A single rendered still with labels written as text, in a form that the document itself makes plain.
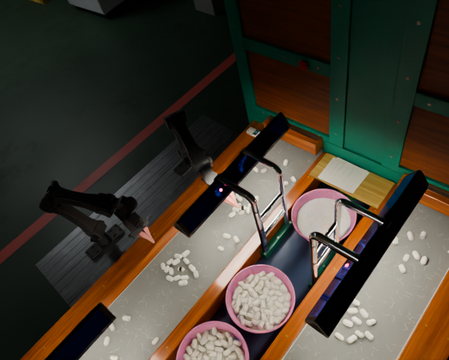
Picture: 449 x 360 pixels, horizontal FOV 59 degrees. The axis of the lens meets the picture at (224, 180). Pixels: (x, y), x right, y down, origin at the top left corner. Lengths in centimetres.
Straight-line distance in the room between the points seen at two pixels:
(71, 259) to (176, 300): 63
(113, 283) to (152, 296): 18
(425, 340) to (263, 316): 55
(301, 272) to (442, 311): 51
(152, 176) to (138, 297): 70
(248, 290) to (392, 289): 54
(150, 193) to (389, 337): 127
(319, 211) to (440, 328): 61
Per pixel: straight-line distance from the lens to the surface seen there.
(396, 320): 159
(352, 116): 168
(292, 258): 173
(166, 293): 170
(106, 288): 179
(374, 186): 180
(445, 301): 162
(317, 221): 174
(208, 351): 159
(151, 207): 203
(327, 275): 160
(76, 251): 208
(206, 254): 172
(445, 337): 158
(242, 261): 164
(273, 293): 160
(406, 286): 164
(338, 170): 184
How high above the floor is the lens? 223
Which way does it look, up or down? 51 degrees down
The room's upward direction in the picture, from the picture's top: 18 degrees counter-clockwise
